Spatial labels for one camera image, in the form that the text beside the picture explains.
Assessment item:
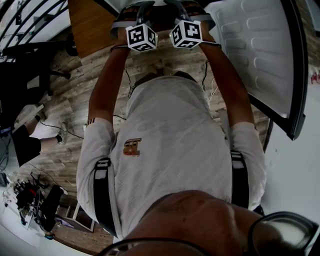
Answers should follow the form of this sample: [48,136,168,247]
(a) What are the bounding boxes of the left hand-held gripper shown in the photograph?
[110,0,159,53]

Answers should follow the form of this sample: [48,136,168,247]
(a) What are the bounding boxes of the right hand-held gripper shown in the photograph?
[169,0,216,49]

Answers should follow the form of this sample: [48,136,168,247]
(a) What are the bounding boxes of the person's left forearm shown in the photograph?
[87,31,133,125]

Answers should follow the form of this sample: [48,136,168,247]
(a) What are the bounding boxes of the person's right forearm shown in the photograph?
[198,23,256,126]

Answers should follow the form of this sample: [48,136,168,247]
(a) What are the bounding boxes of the person's left hand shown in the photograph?
[119,6,139,23]

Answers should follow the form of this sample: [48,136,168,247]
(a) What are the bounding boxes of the person's right hand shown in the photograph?
[184,3,210,16]

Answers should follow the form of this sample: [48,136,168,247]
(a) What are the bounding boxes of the black wristband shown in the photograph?
[109,44,131,52]
[199,41,223,49]

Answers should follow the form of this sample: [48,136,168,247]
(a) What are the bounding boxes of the person's left shoe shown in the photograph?
[153,62,166,76]

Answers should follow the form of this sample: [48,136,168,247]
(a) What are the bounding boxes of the person's dark shorts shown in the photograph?
[133,71,199,89]

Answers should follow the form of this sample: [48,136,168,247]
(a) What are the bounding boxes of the wooden cabinet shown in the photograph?
[67,0,120,59]

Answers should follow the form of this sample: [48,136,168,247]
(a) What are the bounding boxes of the black cart wheel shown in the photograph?
[65,33,79,57]

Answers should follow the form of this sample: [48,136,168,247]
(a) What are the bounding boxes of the person's white t-shirt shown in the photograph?
[76,74,267,241]

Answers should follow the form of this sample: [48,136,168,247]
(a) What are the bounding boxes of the black metal railing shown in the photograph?
[0,0,70,51]

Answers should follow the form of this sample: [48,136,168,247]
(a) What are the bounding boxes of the black office chair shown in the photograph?
[0,41,72,126]

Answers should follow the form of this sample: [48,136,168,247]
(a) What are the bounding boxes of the person's head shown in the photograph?
[122,189,320,256]

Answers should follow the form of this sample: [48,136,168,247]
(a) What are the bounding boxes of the black handheld device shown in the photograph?
[39,184,69,233]

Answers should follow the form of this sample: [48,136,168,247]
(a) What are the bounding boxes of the purple packet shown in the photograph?
[54,217,75,229]

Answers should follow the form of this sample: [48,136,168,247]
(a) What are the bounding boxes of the black-rimmed eyeglasses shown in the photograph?
[97,211,320,256]

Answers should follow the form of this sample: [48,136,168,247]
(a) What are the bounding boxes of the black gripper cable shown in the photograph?
[124,67,137,99]
[201,59,210,91]

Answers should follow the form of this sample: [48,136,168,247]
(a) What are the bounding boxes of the black floor cable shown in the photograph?
[39,121,85,140]

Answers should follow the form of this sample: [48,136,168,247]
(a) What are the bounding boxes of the black white harness strap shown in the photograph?
[230,149,250,210]
[92,157,118,237]

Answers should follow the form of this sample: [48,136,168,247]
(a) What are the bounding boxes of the white open frame box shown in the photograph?
[56,202,96,234]

